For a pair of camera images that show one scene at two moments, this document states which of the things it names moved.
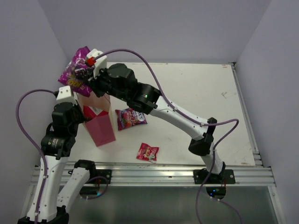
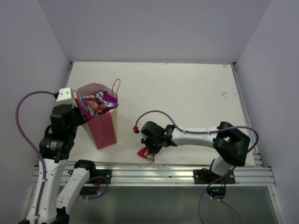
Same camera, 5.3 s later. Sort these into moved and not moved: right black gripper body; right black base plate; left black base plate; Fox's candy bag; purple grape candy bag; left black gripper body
Moved: purple grape candy bag; right black gripper body; Fox's candy bag
Not moved: left black base plate; right black base plate; left black gripper body
